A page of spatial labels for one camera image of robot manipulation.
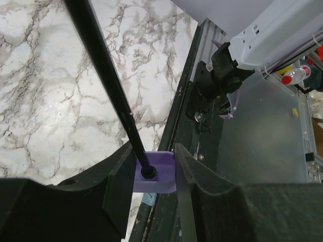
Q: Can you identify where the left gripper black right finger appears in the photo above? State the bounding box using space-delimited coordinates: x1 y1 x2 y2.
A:
174 143 323 242

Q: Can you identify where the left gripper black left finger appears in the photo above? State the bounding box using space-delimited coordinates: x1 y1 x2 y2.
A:
1 144 133 241

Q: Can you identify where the lilac umbrella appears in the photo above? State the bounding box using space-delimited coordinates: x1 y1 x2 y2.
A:
64 1 176 194

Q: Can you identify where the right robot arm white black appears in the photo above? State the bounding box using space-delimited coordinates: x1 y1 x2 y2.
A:
196 1 322 101

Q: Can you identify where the blue tape piece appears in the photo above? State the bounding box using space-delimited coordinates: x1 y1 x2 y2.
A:
142 193 157 207

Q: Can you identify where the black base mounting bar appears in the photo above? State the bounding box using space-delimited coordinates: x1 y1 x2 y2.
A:
129 19 226 241

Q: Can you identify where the red capped plastic bottle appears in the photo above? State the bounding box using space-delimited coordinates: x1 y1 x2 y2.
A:
281 65 311 85

